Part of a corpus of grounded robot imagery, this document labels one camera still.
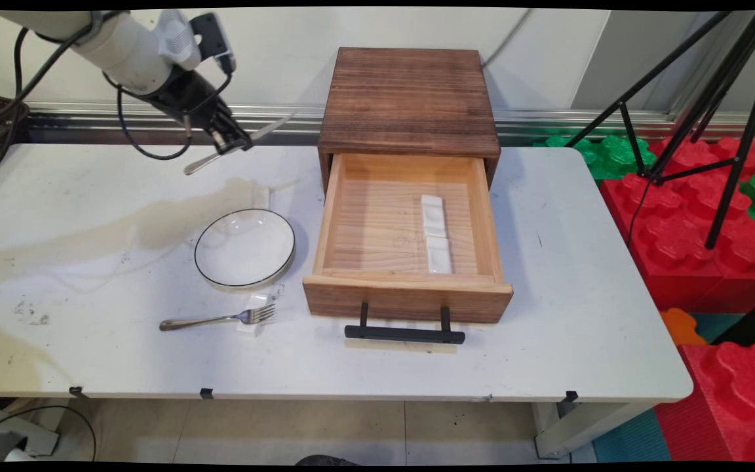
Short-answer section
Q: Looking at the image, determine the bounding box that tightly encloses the black drawer handle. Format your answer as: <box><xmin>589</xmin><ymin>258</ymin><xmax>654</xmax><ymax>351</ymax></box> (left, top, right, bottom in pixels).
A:
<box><xmin>345</xmin><ymin>302</ymin><xmax>466</xmax><ymax>345</ymax></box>

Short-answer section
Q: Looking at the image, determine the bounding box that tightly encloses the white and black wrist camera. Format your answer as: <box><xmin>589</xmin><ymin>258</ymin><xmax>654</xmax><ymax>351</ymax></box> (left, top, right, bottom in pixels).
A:
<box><xmin>157</xmin><ymin>12</ymin><xmax>237</xmax><ymax>74</ymax></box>

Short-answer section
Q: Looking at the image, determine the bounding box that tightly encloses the black camera cable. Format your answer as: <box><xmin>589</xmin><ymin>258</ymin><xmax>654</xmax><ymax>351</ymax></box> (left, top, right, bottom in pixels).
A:
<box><xmin>102</xmin><ymin>69</ymin><xmax>233</xmax><ymax>161</ymax></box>

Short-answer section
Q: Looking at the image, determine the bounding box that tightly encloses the dark brown wooden cabinet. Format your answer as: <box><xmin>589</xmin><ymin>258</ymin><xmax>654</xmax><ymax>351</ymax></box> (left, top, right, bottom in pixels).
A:
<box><xmin>317</xmin><ymin>47</ymin><xmax>501</xmax><ymax>194</ymax></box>

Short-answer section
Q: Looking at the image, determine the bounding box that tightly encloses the white plate with black rim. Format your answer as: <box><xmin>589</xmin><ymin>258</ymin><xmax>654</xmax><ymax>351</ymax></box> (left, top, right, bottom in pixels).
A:
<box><xmin>194</xmin><ymin>208</ymin><xmax>296</xmax><ymax>289</ymax></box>

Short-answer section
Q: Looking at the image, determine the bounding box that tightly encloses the white floor base unit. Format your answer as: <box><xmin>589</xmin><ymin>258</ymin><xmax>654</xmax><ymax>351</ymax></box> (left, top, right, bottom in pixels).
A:
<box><xmin>0</xmin><ymin>393</ymin><xmax>62</xmax><ymax>463</ymax></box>

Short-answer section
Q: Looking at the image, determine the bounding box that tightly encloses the black floor cable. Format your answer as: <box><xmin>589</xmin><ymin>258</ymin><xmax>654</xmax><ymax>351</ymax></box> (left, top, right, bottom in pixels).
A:
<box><xmin>0</xmin><ymin>404</ymin><xmax>98</xmax><ymax>463</ymax></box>

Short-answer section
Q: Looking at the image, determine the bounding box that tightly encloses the white table leg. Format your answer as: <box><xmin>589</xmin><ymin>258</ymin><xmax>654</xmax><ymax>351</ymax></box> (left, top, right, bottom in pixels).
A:
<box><xmin>532</xmin><ymin>401</ymin><xmax>648</xmax><ymax>459</ymax></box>

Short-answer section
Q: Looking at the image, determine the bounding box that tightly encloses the grey wall cable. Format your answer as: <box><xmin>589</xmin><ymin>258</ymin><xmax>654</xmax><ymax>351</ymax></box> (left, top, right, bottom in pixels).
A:
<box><xmin>481</xmin><ymin>10</ymin><xmax>534</xmax><ymax>69</ymax></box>

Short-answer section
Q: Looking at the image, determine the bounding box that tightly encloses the aluminium wall rail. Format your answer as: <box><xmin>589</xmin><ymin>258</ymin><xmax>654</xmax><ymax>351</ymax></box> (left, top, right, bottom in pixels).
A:
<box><xmin>24</xmin><ymin>102</ymin><xmax>755</xmax><ymax>144</ymax></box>

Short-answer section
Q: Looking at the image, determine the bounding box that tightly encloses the large red foam block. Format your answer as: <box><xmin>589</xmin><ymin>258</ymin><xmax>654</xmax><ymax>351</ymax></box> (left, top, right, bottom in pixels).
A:
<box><xmin>599</xmin><ymin>136</ymin><xmax>755</xmax><ymax>312</ymax></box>
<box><xmin>654</xmin><ymin>342</ymin><xmax>755</xmax><ymax>463</ymax></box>

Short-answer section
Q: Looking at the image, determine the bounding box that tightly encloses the clear plastic cutlery rest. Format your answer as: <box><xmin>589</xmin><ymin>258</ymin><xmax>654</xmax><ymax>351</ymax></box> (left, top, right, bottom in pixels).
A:
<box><xmin>237</xmin><ymin>293</ymin><xmax>273</xmax><ymax>338</ymax></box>

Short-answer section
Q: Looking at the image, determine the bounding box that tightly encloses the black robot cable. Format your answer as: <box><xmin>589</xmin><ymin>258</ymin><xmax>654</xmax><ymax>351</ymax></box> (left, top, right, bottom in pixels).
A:
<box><xmin>0</xmin><ymin>25</ymin><xmax>100</xmax><ymax>179</ymax></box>

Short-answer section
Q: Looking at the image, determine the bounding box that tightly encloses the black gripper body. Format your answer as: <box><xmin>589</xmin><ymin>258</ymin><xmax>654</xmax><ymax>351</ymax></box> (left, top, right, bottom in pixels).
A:
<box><xmin>148</xmin><ymin>66</ymin><xmax>235</xmax><ymax>133</ymax></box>

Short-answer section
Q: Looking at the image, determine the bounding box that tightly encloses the orange foam piece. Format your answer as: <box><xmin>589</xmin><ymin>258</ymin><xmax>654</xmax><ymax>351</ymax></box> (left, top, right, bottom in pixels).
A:
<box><xmin>659</xmin><ymin>308</ymin><xmax>708</xmax><ymax>346</ymax></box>

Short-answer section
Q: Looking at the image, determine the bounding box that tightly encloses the silver serrated table knife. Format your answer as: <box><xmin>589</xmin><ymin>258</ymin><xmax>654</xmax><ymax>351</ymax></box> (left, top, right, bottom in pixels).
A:
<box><xmin>184</xmin><ymin>113</ymin><xmax>296</xmax><ymax>176</ymax></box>

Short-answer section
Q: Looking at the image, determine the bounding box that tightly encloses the teal foam floor mat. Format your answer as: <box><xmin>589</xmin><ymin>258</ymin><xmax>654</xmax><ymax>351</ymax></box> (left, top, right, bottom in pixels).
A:
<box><xmin>591</xmin><ymin>406</ymin><xmax>673</xmax><ymax>463</ymax></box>

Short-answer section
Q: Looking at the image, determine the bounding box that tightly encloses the black tripod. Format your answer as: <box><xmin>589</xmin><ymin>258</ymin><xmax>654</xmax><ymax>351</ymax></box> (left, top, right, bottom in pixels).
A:
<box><xmin>564</xmin><ymin>10</ymin><xmax>755</xmax><ymax>250</ymax></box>

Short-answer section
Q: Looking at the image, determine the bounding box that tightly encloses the light wooden drawer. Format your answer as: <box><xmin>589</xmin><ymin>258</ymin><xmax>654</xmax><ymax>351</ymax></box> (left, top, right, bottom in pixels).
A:
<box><xmin>303</xmin><ymin>153</ymin><xmax>514</xmax><ymax>324</ymax></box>

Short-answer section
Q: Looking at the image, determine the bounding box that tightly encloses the silver metal fork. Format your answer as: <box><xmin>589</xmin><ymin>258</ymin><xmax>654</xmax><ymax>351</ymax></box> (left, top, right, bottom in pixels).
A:
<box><xmin>159</xmin><ymin>304</ymin><xmax>277</xmax><ymax>332</ymax></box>

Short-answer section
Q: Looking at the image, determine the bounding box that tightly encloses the white ceramic cutlery rest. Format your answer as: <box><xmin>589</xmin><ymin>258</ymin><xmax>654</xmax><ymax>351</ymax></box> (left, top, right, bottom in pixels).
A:
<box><xmin>420</xmin><ymin>194</ymin><xmax>448</xmax><ymax>239</ymax></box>
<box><xmin>425</xmin><ymin>236</ymin><xmax>453</xmax><ymax>275</ymax></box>

